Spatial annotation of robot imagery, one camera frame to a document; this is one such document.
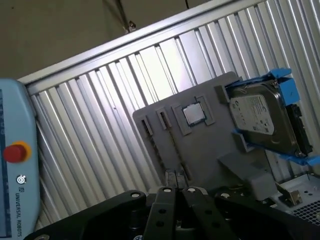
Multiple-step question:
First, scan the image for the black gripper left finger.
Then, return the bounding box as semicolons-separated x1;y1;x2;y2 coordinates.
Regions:
24;170;178;240

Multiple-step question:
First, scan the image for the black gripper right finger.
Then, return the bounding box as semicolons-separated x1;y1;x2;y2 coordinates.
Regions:
176;171;320;240

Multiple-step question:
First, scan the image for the grey parts rack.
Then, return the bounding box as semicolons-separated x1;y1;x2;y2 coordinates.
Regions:
132;71;278;201

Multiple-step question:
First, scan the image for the silver CPU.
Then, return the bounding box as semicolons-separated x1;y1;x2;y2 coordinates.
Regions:
182;102;205;126

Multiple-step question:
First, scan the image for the silver hard disk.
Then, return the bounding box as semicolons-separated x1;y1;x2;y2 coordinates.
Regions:
228;83;313;157

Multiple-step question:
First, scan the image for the black open PC case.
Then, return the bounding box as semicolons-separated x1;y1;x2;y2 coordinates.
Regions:
271;172;320;227

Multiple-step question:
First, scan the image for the blue disk carrier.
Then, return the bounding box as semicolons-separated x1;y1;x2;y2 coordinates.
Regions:
223;67;320;166

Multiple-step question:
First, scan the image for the pale blue teach pendant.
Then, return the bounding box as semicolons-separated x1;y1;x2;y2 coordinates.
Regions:
0;77;41;240

